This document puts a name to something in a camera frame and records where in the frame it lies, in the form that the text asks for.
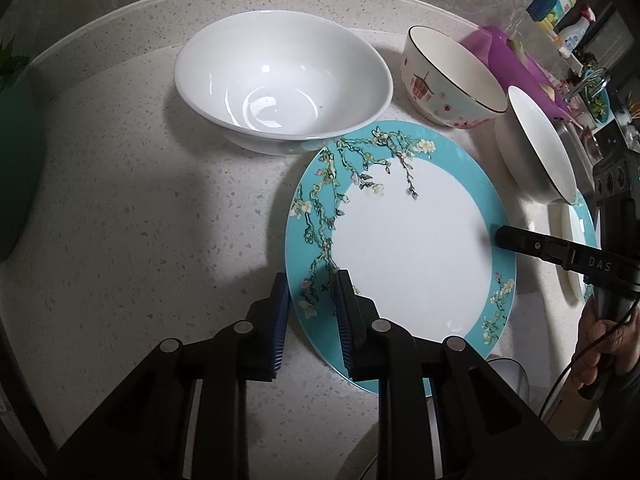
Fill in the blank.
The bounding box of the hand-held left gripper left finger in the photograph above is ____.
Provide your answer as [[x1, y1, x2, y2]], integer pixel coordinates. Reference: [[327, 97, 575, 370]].
[[47, 272, 292, 480]]

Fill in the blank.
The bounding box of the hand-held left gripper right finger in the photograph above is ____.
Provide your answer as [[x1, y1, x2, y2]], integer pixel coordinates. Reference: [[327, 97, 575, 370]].
[[332, 270, 596, 480]]

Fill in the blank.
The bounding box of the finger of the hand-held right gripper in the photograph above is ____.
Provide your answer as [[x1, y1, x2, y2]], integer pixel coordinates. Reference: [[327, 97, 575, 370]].
[[494, 225, 640, 293]]

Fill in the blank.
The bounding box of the small teal floral plate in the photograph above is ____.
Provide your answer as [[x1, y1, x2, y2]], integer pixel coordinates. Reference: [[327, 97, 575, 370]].
[[549, 190, 598, 303]]

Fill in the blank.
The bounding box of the white bowl with dark rim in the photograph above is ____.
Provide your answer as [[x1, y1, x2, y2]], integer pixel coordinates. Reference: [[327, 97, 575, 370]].
[[495, 85, 581, 206]]

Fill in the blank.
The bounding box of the large teal floral plate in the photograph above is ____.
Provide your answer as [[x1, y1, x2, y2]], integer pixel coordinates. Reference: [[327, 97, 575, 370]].
[[285, 121, 517, 396]]

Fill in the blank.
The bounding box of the white bowl with red print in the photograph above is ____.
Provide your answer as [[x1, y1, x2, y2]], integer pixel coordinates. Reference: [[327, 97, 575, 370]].
[[400, 26, 510, 130]]

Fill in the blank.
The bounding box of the large white bowl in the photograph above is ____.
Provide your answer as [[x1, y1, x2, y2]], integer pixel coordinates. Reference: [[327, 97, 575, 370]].
[[174, 9, 394, 156]]

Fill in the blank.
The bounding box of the person's right hand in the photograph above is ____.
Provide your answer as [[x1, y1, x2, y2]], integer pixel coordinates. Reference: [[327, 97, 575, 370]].
[[572, 302, 640, 401]]

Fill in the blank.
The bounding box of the stainless steel sink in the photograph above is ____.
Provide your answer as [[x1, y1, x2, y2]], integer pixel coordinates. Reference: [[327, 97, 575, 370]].
[[552, 115, 597, 196]]

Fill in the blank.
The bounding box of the blue bowl with greens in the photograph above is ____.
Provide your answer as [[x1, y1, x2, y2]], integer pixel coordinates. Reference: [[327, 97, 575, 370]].
[[580, 67, 614, 126]]

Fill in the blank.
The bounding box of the white spray bottle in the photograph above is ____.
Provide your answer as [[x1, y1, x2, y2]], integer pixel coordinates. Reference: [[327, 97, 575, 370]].
[[555, 5, 597, 57]]

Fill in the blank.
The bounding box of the purple plastic basin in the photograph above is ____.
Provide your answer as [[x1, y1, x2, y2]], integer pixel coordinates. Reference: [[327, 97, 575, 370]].
[[459, 25, 571, 118]]

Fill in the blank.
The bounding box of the blue and white container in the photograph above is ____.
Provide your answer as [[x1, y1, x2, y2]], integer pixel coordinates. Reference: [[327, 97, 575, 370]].
[[525, 0, 562, 22]]

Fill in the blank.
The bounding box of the black cable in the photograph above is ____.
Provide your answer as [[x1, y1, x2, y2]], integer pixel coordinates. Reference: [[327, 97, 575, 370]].
[[537, 310, 640, 418]]

